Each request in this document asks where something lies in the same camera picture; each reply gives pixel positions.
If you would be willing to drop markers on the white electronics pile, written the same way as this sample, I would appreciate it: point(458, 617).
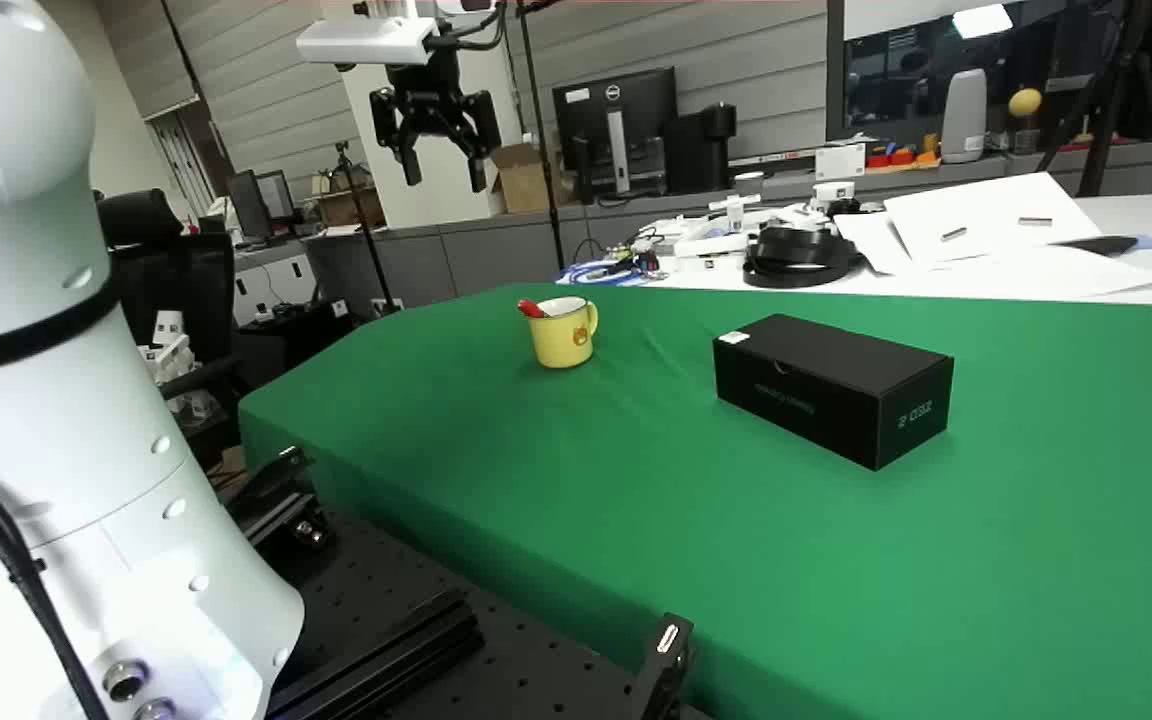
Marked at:
point(698, 242)

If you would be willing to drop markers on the flat black object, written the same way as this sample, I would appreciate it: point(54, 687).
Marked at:
point(1096, 246)

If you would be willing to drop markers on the black cardboard box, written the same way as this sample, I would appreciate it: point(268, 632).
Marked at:
point(831, 387)

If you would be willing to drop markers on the large dark screen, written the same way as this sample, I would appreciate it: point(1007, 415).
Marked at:
point(911, 82)

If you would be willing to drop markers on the thin black tripod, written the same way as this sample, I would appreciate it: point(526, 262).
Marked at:
point(360, 221)

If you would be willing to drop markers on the black desktop computer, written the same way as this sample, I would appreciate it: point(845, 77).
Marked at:
point(698, 146)

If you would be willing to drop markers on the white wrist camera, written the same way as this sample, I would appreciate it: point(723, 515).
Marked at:
point(360, 42)

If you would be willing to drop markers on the white paper sheets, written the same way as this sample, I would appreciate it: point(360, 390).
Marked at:
point(1001, 234)

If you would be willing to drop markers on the yellow ball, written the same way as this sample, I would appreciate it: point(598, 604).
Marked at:
point(1026, 101)

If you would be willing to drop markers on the black computer monitor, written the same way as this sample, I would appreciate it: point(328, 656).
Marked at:
point(619, 123)

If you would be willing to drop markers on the small white box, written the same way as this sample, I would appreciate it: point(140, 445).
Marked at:
point(837, 163)

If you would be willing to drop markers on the black camera tripod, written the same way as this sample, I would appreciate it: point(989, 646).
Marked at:
point(1128, 92)

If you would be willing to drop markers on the yellow enamel mug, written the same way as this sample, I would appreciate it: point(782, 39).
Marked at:
point(563, 341)

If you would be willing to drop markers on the white grey speaker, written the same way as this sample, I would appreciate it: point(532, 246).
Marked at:
point(966, 119)

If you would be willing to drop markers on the orange red small objects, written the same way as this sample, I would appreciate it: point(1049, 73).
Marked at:
point(901, 152)

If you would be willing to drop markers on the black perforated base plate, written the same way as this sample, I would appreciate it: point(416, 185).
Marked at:
point(388, 642)

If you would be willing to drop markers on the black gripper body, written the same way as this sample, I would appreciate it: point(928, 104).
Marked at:
point(433, 104)

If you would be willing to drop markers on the brown cardboard box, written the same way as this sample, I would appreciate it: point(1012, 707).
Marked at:
point(522, 178)

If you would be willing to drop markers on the green tablecloth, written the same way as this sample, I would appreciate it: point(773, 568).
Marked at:
point(737, 563)

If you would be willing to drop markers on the black stand pole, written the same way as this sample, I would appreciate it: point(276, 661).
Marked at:
point(540, 146)

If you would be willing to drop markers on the grey counter cabinets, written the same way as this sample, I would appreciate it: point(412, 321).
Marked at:
point(468, 252)

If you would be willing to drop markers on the black office chair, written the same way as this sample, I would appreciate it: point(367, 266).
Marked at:
point(176, 281)

